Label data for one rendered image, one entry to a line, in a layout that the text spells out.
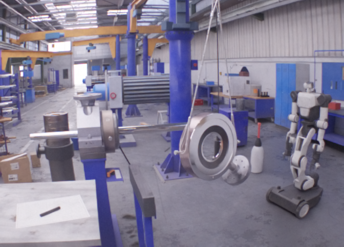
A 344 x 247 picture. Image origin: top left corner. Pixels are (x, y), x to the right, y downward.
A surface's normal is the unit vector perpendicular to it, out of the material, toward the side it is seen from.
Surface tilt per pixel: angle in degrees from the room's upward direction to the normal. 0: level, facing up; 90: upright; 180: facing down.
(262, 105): 90
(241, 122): 90
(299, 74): 90
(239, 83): 90
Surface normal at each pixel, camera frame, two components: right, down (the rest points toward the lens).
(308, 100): -0.91, 0.09
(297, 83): 0.26, 0.17
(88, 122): 0.19, -0.58
